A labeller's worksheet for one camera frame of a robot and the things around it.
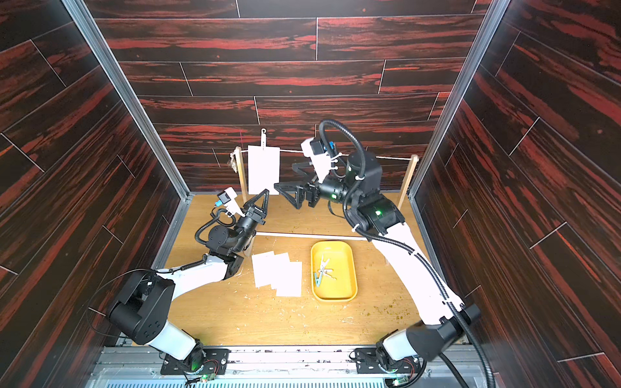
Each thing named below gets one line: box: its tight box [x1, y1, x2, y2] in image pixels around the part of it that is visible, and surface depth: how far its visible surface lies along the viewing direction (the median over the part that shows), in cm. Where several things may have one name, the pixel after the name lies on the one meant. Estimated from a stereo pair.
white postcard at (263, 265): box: [251, 250, 275, 288], surface depth 96 cm
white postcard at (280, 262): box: [270, 252, 291, 287], surface depth 96 cm
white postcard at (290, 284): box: [275, 261, 303, 298], surface depth 93 cm
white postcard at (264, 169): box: [248, 144, 281, 195], surface depth 71 cm
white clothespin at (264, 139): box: [261, 127, 267, 152], surface depth 70 cm
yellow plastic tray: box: [310, 240, 358, 303], surface depth 93 cm
